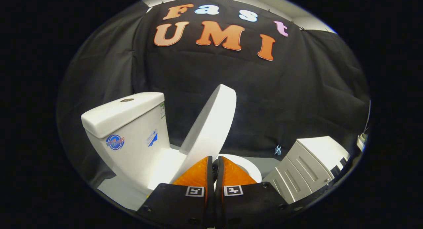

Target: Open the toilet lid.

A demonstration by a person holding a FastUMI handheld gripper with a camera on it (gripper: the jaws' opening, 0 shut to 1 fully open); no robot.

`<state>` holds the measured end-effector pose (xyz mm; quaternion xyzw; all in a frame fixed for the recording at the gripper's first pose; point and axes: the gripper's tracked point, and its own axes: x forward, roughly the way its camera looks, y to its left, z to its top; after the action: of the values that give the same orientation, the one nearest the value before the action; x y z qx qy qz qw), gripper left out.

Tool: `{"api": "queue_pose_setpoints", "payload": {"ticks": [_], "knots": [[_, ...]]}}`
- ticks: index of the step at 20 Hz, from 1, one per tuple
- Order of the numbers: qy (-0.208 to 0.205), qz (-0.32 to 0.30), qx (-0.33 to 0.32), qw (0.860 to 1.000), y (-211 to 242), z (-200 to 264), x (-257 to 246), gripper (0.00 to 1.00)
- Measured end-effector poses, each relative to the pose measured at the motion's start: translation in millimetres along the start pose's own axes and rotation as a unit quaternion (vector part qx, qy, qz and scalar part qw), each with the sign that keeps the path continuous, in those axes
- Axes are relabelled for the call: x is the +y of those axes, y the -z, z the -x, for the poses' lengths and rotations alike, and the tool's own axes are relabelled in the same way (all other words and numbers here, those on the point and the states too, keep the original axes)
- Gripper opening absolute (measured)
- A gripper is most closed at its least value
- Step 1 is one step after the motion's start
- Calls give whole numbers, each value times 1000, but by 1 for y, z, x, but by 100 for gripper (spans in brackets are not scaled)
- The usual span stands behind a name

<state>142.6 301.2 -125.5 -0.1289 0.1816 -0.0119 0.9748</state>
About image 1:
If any white ceramic toilet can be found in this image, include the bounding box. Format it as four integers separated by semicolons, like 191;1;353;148
81;92;262;195

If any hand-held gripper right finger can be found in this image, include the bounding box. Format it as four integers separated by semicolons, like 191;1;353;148
215;156;298;228

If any black backdrop cloth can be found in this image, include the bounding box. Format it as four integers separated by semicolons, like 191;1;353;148
56;0;370;190

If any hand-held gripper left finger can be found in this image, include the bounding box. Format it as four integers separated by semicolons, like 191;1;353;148
136;156;214;228

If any white toilet lid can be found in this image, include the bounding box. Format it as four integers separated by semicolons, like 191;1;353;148
170;84;237;183

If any white panelled cabinet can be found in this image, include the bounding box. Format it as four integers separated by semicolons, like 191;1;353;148
263;136;350;204

